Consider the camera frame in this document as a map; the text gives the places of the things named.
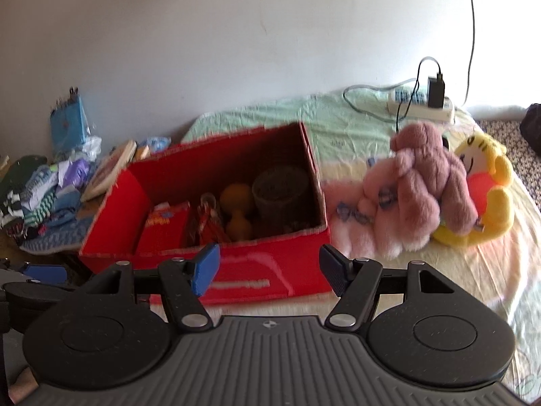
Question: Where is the small red printed box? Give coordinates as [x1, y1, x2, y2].
[135, 202, 191, 255]

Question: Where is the orange gourd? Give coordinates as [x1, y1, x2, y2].
[219, 183, 254, 242]

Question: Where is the pile of clothes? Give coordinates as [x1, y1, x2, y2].
[1, 136, 102, 256]

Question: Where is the light green bed sheet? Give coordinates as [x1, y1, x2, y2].
[182, 90, 540, 403]

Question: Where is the pink plush toy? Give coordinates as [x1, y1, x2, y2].
[322, 122, 478, 260]

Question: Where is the yellow plush toy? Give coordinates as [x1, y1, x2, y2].
[432, 132, 514, 247]

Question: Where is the blue box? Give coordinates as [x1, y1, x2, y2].
[49, 87, 91, 156]

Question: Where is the brown tape roll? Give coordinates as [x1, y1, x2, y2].
[252, 166, 312, 238]

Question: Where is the red cardboard box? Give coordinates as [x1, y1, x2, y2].
[80, 123, 330, 304]

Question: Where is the white power strip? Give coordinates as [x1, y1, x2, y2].
[387, 87, 455, 123]

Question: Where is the dark bag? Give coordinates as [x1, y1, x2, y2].
[520, 104, 541, 156]

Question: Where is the black power adapter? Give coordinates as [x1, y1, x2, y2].
[427, 71, 445, 109]

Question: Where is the black cable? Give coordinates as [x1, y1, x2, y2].
[341, 0, 477, 134]

